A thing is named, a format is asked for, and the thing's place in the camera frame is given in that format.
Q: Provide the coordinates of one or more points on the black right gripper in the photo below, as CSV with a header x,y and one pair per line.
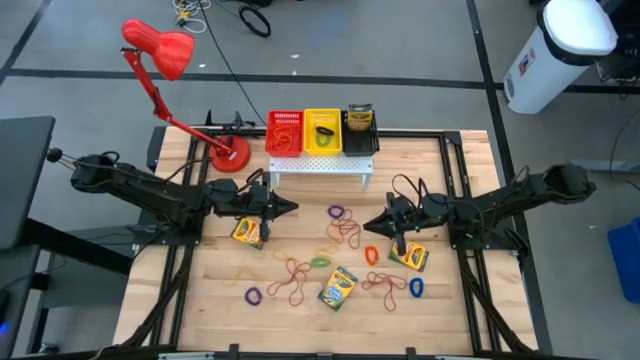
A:
x,y
407,217

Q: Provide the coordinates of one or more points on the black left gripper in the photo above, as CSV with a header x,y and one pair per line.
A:
x,y
257,202

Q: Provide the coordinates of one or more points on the yellow rubber band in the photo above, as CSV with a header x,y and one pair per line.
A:
x,y
240,272
280,255
326,248

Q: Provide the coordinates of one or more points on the red rubber band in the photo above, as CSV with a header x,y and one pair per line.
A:
x,y
280,288
387,300
296,274
372,282
352,227
337,230

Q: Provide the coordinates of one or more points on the orange rubber band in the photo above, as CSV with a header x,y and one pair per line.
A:
x,y
280,131

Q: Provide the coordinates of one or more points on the black plastic basket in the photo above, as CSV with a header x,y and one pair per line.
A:
x,y
360,145

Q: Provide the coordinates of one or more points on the red plastic basket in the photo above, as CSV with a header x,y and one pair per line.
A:
x,y
285,117

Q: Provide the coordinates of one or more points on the yellow plastic basket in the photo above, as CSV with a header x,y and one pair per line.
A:
x,y
322,116

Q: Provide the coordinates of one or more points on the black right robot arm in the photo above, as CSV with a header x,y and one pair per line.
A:
x,y
500,202

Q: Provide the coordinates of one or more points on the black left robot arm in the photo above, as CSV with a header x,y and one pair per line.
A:
x,y
150,192

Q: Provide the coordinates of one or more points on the red desk lamp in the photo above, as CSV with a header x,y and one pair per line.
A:
x,y
170,50

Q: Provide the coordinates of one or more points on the black side desk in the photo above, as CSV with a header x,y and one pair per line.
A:
x,y
22,175

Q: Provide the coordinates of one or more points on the white perforated riser shelf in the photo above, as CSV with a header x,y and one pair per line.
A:
x,y
325,165

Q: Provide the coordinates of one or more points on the black control box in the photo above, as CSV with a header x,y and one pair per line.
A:
x,y
156,145

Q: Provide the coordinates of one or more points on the white trash bin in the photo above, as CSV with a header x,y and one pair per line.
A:
x,y
560,60

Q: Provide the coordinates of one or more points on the blue plastic bin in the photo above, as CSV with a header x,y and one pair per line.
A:
x,y
626,260

